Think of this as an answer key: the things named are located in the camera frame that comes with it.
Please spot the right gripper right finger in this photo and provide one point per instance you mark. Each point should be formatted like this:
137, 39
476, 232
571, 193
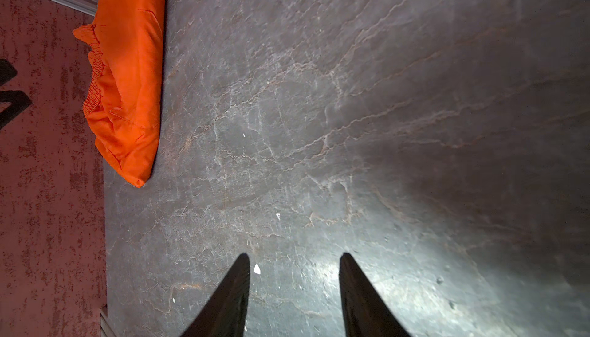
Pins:
364, 311

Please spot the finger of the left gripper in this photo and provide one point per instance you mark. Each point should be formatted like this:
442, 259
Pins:
7, 71
18, 101

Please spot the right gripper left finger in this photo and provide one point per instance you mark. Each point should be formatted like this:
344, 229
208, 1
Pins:
225, 312

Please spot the orange shorts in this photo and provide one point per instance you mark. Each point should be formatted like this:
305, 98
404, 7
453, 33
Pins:
123, 105

